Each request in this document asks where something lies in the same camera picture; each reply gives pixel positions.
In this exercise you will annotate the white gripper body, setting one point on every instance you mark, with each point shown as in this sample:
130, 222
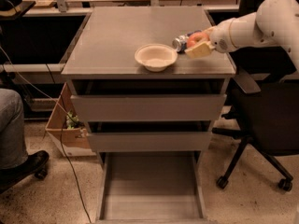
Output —
220, 37

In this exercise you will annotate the red apple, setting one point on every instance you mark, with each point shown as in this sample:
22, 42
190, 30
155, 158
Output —
197, 38

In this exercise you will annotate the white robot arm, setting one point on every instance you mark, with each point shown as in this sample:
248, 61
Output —
274, 24

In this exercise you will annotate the grey drawer cabinet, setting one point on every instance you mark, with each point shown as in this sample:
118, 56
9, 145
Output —
103, 63

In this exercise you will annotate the middle grey drawer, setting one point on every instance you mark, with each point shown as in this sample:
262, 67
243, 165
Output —
146, 142

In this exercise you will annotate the top grey drawer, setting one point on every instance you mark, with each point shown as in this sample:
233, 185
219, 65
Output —
148, 107

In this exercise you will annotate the open bottom grey drawer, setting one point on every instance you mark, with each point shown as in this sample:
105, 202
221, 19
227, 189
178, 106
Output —
151, 188

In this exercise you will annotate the crushed blue soda can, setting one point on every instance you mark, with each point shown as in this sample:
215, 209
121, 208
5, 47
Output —
181, 42

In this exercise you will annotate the white paper bowl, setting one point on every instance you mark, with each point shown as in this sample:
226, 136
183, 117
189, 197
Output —
156, 57

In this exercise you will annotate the black office chair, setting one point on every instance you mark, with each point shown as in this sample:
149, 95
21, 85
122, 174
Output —
265, 107

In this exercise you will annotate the green item in box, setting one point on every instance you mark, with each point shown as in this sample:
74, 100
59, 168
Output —
72, 121

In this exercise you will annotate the cardboard box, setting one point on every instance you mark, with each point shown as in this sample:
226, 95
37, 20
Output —
64, 129

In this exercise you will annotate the black shoe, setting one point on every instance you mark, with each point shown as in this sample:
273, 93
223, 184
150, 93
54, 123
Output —
32, 164

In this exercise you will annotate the person leg in jeans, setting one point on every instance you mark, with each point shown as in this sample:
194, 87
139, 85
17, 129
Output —
12, 146

